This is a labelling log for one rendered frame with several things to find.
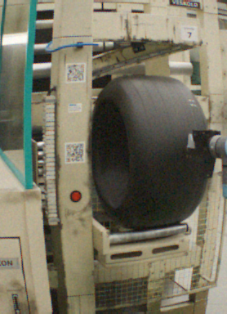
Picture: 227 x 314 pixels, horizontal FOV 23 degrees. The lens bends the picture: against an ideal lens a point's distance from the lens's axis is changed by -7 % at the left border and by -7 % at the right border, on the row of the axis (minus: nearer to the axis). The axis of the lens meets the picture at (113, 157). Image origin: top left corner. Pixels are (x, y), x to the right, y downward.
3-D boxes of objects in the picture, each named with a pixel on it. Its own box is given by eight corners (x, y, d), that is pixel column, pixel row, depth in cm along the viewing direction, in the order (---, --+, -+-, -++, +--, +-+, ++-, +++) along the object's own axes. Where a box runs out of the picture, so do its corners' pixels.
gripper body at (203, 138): (209, 129, 190) (225, 131, 179) (210, 154, 191) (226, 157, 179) (190, 129, 187) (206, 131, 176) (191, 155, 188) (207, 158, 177)
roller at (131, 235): (105, 235, 207) (101, 231, 211) (105, 246, 208) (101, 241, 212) (189, 224, 219) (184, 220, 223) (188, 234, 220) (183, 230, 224)
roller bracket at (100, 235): (103, 256, 204) (102, 232, 202) (72, 226, 241) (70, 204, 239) (111, 254, 205) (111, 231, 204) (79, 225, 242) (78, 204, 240)
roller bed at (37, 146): (37, 209, 246) (35, 142, 240) (31, 201, 259) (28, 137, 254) (80, 207, 252) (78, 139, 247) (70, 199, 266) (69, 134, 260)
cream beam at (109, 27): (77, 42, 224) (77, 11, 221) (61, 43, 247) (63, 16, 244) (202, 47, 245) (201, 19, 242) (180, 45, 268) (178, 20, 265)
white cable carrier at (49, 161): (49, 225, 208) (46, 96, 199) (46, 221, 213) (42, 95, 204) (60, 224, 210) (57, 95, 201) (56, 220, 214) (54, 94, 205)
